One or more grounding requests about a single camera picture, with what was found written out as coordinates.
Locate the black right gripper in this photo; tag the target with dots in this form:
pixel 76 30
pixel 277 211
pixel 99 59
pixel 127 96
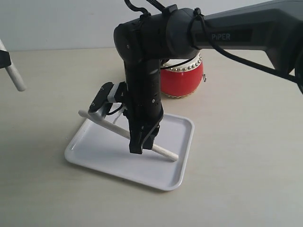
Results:
pixel 146 113

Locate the wooden drumstick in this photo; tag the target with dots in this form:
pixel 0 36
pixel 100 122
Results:
pixel 126 134
pixel 16 77

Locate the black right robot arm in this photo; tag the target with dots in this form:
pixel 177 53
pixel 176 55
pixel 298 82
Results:
pixel 266 36

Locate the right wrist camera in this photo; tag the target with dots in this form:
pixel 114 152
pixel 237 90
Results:
pixel 108 101

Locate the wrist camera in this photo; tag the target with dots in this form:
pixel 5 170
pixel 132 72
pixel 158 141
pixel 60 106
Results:
pixel 108 101
pixel 5 60

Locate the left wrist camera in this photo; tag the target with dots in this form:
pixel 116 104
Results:
pixel 5 60

